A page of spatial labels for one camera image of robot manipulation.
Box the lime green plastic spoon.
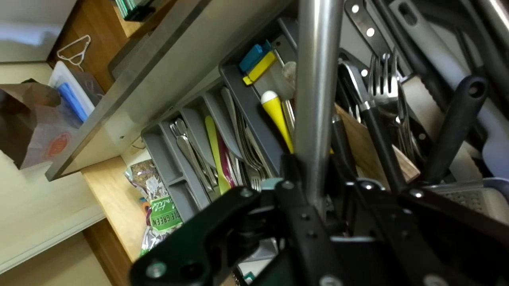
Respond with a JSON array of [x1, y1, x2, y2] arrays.
[[204, 115, 233, 196]]

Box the white wire clothes hanger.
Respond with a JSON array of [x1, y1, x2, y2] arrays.
[[56, 34, 94, 69]]

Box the black riveted handle knife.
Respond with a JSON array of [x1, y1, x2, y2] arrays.
[[342, 0, 396, 63]]

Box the clear plastic container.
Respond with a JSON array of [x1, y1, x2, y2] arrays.
[[48, 61, 107, 128]]

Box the metal flat grater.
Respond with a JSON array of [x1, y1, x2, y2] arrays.
[[424, 182, 509, 225]]

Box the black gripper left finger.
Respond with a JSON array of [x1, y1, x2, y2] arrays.
[[129, 155, 347, 286]]

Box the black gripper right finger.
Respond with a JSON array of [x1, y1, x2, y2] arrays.
[[344, 180, 509, 286]]

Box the metal fork black handle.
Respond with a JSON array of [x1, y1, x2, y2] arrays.
[[368, 50, 427, 166]]

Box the brown paper bag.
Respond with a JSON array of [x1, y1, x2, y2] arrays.
[[0, 78, 74, 172]]

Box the green labelled food packet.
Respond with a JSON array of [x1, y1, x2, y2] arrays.
[[126, 158, 185, 256]]

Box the metal tablespoon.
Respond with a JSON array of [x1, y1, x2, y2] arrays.
[[169, 117, 217, 196], [220, 86, 268, 185]]

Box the black plastic utensil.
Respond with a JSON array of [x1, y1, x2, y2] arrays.
[[424, 74, 490, 185]]

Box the wooden flat spatula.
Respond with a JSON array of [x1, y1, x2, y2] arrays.
[[333, 102, 422, 187]]

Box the wooden drawer with steel front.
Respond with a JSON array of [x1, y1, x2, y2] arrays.
[[45, 0, 509, 286]]

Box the blue bag clip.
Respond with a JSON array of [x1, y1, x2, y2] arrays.
[[237, 44, 274, 75]]

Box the grey plastic cutlery organizer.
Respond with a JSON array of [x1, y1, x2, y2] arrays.
[[142, 15, 509, 225]]

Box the yellow bag clip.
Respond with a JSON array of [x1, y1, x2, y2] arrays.
[[242, 51, 279, 88]]

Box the yellow handled peeler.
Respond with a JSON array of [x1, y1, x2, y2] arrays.
[[260, 90, 296, 156]]

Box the light grey plastic utensil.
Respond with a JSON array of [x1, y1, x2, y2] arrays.
[[389, 0, 509, 180]]

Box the black handled metal server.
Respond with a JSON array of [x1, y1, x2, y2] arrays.
[[338, 59, 408, 193]]

